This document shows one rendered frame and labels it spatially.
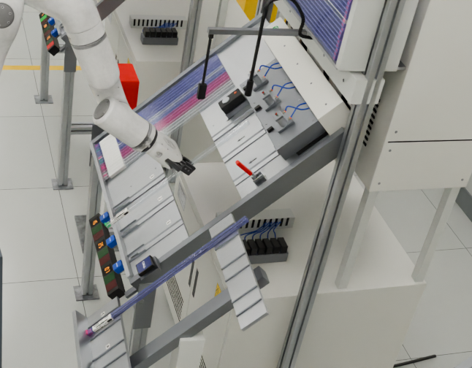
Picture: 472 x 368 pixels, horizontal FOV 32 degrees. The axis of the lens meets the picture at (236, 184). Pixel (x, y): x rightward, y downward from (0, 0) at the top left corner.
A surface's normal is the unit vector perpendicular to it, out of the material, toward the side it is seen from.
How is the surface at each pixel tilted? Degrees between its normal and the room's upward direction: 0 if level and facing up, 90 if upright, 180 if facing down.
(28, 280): 0
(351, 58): 90
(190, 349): 90
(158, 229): 43
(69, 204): 0
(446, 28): 90
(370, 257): 0
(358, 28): 90
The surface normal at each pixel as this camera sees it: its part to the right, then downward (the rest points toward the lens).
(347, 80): -0.94, 0.04
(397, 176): 0.29, 0.59
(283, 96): -0.52, -0.56
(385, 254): 0.17, -0.80
